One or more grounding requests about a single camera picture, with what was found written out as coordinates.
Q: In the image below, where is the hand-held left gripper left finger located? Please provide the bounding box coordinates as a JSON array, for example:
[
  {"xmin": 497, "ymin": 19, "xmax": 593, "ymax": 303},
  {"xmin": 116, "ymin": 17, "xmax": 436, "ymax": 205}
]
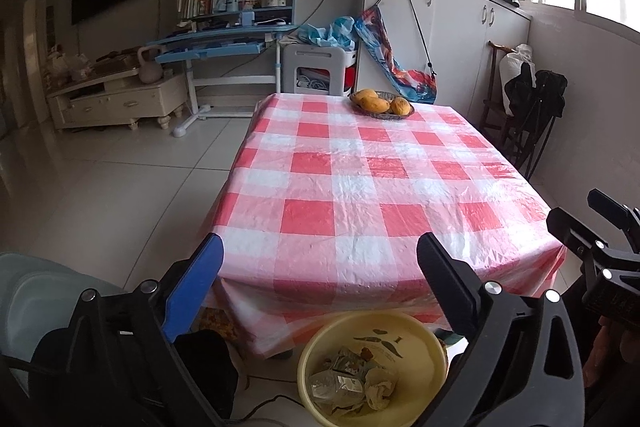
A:
[{"xmin": 40, "ymin": 233, "xmax": 225, "ymax": 427}]

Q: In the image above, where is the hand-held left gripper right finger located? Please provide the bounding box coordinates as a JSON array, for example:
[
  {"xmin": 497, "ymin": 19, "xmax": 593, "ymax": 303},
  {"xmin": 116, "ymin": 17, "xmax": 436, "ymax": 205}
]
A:
[{"xmin": 416, "ymin": 232, "xmax": 585, "ymax": 427}]

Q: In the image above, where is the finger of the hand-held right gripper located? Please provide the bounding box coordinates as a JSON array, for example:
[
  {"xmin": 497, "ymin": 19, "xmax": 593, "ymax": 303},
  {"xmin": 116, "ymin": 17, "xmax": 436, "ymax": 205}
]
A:
[
  {"xmin": 588, "ymin": 188, "xmax": 640, "ymax": 253},
  {"xmin": 546, "ymin": 207, "xmax": 640, "ymax": 293}
]

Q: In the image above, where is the yellow plastic bin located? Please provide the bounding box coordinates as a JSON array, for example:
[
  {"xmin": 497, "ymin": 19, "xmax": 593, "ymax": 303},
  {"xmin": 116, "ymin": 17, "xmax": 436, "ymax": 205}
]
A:
[{"xmin": 297, "ymin": 311, "xmax": 449, "ymax": 427}]

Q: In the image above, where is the person's right hand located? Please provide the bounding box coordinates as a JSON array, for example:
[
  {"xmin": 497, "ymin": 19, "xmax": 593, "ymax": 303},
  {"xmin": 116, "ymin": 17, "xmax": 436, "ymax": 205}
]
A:
[{"xmin": 585, "ymin": 314, "xmax": 640, "ymax": 390}]

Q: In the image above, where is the orange patterned cloth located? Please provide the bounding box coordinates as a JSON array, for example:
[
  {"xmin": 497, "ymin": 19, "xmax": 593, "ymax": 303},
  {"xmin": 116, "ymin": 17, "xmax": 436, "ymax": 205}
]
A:
[{"xmin": 197, "ymin": 307, "xmax": 237, "ymax": 342}]

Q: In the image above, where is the black folding chair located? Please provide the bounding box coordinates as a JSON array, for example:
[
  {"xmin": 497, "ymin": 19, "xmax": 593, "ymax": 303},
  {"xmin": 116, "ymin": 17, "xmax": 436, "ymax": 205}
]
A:
[{"xmin": 504, "ymin": 63, "xmax": 568, "ymax": 180}]

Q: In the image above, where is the red white checked tablecloth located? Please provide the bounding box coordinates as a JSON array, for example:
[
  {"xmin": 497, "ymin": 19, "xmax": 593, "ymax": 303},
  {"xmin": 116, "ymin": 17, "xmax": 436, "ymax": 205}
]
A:
[{"xmin": 200, "ymin": 92, "xmax": 568, "ymax": 360}]

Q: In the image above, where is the pale green chair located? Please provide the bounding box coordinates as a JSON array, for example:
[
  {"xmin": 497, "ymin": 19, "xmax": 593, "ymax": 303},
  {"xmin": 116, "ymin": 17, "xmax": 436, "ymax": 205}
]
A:
[{"xmin": 0, "ymin": 252, "xmax": 126, "ymax": 358}]

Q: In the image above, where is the dark wooden chair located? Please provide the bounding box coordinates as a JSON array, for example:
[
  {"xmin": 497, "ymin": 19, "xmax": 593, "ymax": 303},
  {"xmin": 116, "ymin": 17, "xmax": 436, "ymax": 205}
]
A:
[{"xmin": 480, "ymin": 41, "xmax": 516, "ymax": 148}]

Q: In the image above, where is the white sack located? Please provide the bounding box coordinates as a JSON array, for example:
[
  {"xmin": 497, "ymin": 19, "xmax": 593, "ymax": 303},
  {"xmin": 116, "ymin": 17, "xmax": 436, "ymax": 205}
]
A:
[{"xmin": 500, "ymin": 44, "xmax": 537, "ymax": 115}]

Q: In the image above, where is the dark fruit bowl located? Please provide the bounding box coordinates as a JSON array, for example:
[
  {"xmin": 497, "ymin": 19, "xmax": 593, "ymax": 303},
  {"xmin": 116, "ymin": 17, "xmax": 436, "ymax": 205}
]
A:
[{"xmin": 349, "ymin": 89, "xmax": 416, "ymax": 120}]

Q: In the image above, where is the cream television cabinet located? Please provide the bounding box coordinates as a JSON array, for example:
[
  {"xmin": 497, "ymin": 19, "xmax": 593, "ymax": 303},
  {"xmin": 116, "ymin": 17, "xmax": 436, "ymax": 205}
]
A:
[{"xmin": 46, "ymin": 57, "xmax": 188, "ymax": 132}]

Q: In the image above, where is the white cabinet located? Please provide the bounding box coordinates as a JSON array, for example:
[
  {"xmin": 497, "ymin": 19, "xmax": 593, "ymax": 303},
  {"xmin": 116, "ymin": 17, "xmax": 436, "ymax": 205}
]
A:
[{"xmin": 357, "ymin": 0, "xmax": 532, "ymax": 128}]

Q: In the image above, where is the pink kettlebell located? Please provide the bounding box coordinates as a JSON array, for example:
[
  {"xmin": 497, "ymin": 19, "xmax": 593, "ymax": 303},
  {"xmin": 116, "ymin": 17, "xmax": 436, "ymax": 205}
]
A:
[{"xmin": 136, "ymin": 46, "xmax": 165, "ymax": 84}]

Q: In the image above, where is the colourful printed bag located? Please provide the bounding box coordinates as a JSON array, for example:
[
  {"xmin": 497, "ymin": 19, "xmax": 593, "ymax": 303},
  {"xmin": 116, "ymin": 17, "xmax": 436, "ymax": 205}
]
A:
[{"xmin": 354, "ymin": 4, "xmax": 438, "ymax": 105}]

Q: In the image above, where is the blue study desk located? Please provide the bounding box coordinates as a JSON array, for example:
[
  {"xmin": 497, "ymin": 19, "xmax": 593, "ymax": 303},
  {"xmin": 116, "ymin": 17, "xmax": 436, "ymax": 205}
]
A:
[{"xmin": 145, "ymin": 0, "xmax": 299, "ymax": 138}]

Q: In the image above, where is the pale household clutter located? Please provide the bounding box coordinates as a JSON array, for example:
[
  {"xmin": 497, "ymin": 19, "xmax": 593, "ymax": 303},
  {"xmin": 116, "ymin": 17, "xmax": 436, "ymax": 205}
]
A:
[{"xmin": 45, "ymin": 48, "xmax": 96, "ymax": 82}]

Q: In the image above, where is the white plastic stool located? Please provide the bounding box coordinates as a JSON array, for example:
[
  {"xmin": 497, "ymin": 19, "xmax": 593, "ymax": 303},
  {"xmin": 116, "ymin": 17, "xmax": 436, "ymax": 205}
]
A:
[{"xmin": 280, "ymin": 43, "xmax": 358, "ymax": 96}]

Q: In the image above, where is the blue plastic bag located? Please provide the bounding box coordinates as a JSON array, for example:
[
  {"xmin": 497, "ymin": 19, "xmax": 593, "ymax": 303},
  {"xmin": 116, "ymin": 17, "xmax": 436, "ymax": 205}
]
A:
[{"xmin": 298, "ymin": 15, "xmax": 357, "ymax": 50}]

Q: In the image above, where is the black elastic cord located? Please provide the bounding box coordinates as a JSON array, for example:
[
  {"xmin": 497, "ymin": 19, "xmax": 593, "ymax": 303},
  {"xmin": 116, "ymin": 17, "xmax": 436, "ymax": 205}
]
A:
[{"xmin": 367, "ymin": 0, "xmax": 437, "ymax": 80}]

